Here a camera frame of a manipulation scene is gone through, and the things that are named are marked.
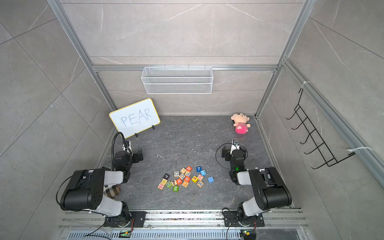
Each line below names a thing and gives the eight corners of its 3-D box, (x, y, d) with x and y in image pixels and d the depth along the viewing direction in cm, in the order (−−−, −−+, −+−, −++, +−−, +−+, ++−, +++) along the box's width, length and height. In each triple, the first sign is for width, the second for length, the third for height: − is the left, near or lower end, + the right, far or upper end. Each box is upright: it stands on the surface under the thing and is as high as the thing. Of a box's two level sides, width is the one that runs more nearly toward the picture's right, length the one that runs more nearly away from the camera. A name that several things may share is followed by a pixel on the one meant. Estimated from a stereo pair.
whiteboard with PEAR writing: (124, 141, 106) (113, 123, 91) (120, 130, 113) (108, 112, 98) (161, 124, 116) (156, 106, 102) (155, 115, 123) (150, 97, 108)
